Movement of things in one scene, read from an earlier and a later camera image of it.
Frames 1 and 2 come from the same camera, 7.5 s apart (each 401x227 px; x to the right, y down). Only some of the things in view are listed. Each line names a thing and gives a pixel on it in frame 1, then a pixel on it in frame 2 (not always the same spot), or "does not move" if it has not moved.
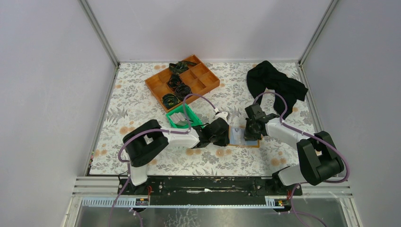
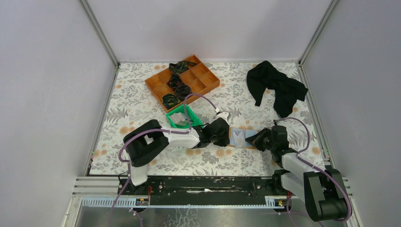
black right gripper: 248,136 → 256,139
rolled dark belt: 169,100 does not move
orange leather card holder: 236,134 does not move
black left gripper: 224,141 does not move
